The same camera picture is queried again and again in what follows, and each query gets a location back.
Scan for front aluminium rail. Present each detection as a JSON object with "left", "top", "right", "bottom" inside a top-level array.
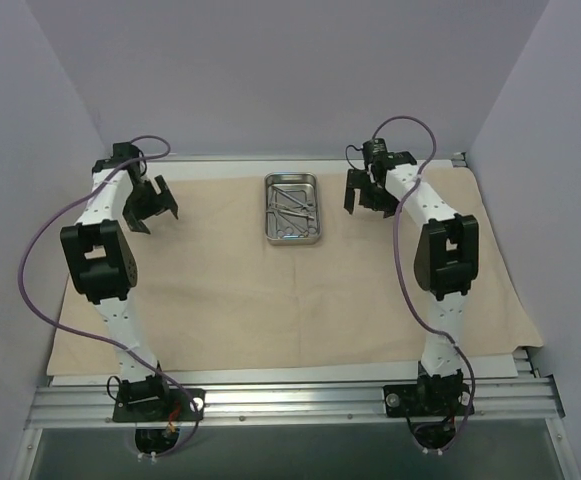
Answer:
[{"left": 26, "top": 377, "right": 562, "bottom": 429}]

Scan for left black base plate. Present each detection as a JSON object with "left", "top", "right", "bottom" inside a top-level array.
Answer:
[{"left": 112, "top": 388, "right": 206, "bottom": 423}]

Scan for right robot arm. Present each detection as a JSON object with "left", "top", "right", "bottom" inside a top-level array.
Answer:
[{"left": 344, "top": 138, "right": 479, "bottom": 413}]

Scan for right side aluminium rail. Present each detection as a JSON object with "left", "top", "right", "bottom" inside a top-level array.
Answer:
[{"left": 452, "top": 159, "right": 542, "bottom": 378}]

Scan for back aluminium rail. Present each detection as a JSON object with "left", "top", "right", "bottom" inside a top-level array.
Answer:
[{"left": 110, "top": 151, "right": 466, "bottom": 162}]

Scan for aluminium rail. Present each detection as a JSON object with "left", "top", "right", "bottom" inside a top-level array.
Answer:
[
  {"left": 110, "top": 151, "right": 466, "bottom": 162},
  {"left": 452, "top": 159, "right": 542, "bottom": 378},
  {"left": 26, "top": 377, "right": 562, "bottom": 429}
]

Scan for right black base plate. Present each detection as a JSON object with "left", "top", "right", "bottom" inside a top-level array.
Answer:
[{"left": 382, "top": 383, "right": 475, "bottom": 418}]

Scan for beige surgical wrap cloth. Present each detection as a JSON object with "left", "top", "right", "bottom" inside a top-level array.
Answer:
[{"left": 45, "top": 160, "right": 545, "bottom": 377}]

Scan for steel instrument tray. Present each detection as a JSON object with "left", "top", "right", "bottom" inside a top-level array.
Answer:
[{"left": 264, "top": 172, "right": 322, "bottom": 246}]

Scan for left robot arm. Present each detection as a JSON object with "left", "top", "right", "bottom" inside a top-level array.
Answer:
[{"left": 60, "top": 140, "right": 179, "bottom": 419}]

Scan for steel surgical scissors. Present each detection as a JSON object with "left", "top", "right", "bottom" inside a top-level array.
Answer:
[{"left": 273, "top": 187, "right": 315, "bottom": 210}]

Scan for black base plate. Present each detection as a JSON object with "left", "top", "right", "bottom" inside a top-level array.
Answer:
[
  {"left": 112, "top": 388, "right": 206, "bottom": 423},
  {"left": 382, "top": 383, "right": 475, "bottom": 418}
]

